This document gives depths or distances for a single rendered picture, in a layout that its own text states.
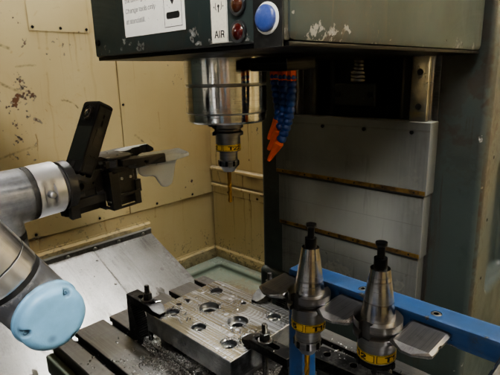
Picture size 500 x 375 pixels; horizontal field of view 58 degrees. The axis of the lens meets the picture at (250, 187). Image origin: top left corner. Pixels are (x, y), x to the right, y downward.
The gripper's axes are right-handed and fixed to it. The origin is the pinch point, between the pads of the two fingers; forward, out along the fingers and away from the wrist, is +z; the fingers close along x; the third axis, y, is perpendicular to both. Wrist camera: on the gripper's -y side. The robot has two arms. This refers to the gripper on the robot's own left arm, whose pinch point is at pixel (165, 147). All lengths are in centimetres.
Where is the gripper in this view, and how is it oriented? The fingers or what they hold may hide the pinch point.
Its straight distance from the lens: 80.9
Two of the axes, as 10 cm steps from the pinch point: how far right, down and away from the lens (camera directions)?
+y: 0.5, 9.6, 2.7
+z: 6.5, -2.4, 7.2
